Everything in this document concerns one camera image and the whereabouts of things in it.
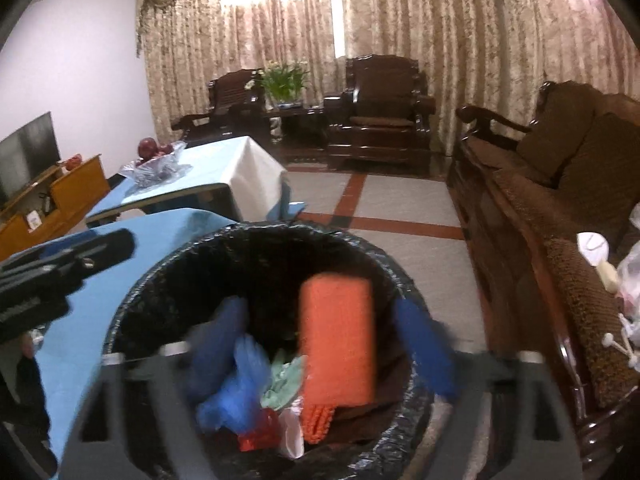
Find wooden television cabinet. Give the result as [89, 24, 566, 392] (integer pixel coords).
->
[0, 154, 111, 261]

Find small beige block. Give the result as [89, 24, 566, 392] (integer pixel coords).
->
[596, 261, 621, 293]

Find blue tablecloth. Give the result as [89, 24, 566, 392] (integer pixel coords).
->
[0, 207, 238, 456]

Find black flat television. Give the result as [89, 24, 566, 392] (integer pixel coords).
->
[0, 112, 62, 206]

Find white plastic bag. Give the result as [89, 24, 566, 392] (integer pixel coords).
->
[617, 205, 640, 321]
[277, 400, 306, 458]

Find blue plastic bag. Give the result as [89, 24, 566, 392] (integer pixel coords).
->
[197, 335, 273, 433]

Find white knobbed plastic rods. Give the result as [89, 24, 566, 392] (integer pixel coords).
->
[602, 312, 640, 373]

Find green potted plant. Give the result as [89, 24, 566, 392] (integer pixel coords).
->
[255, 60, 310, 110]

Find table with blue cloth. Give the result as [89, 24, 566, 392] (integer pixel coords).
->
[85, 135, 288, 223]

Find glass fruit bowl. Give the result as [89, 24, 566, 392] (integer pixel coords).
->
[119, 141, 193, 188]

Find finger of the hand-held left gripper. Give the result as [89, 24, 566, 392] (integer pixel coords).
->
[0, 229, 137, 312]

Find dark wooden armchair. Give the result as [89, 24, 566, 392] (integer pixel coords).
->
[322, 54, 437, 171]
[171, 69, 268, 143]

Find beige patterned curtains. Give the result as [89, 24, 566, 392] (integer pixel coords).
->
[136, 0, 640, 171]

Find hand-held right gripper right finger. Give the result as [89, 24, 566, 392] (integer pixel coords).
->
[394, 300, 586, 480]

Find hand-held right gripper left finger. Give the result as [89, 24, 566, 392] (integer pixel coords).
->
[60, 299, 251, 480]

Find dark wooden brown sofa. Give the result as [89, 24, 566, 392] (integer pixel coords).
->
[446, 80, 640, 476]

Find dark side table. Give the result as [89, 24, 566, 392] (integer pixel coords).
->
[267, 105, 331, 148]

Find black-lined trash bin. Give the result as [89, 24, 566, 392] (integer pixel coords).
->
[102, 221, 453, 480]

